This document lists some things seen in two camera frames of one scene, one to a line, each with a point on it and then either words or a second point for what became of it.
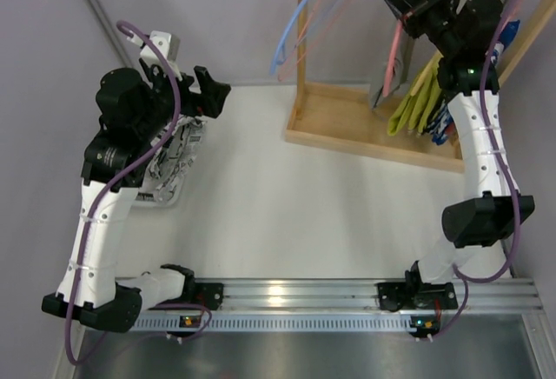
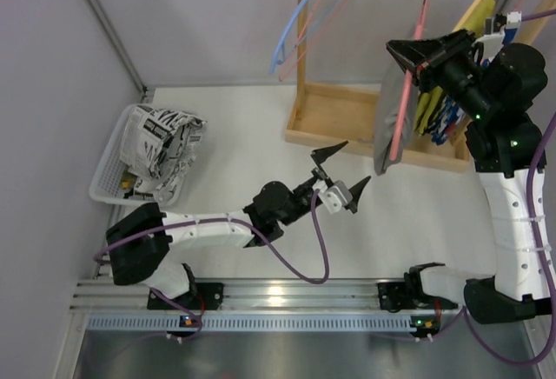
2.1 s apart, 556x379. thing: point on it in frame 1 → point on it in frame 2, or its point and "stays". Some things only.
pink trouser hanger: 396,40 → 408,83
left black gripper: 201,100 → 321,180
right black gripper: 425,13 → 433,69
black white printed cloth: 169,166 stays
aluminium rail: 362,294 stays
